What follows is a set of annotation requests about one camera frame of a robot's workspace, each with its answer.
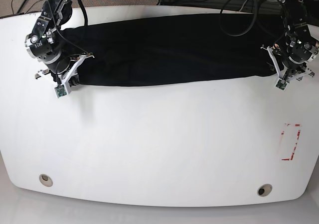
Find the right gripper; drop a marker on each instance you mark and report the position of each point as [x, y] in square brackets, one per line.
[63, 69]

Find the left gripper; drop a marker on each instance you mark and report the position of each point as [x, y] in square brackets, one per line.
[286, 69]

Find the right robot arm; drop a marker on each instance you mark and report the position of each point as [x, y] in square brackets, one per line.
[49, 45]

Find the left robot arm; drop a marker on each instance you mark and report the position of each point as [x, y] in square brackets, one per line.
[292, 52]

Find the red tape rectangle marking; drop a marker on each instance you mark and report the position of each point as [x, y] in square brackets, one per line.
[288, 141]

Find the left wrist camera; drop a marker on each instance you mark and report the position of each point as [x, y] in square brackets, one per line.
[281, 84]

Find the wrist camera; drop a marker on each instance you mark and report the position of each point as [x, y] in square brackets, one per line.
[61, 91]
[281, 84]

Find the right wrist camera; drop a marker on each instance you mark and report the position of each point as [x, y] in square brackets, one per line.
[61, 91]

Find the left table cable grommet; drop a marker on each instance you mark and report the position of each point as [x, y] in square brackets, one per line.
[45, 180]

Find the table cable grommet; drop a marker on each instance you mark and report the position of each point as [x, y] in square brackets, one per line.
[45, 180]
[264, 190]

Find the right table cable grommet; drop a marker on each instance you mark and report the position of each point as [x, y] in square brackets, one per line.
[264, 190]

